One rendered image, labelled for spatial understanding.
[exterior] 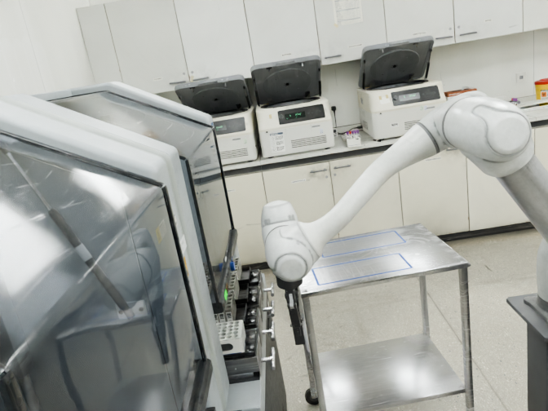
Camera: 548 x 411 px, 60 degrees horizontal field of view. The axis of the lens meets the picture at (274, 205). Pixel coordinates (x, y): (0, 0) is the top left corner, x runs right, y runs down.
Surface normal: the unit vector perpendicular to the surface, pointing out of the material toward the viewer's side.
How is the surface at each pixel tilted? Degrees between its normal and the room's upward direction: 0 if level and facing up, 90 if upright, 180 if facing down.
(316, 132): 90
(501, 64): 90
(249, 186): 90
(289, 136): 90
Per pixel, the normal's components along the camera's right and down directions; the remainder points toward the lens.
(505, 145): 0.04, 0.14
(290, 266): -0.04, 0.37
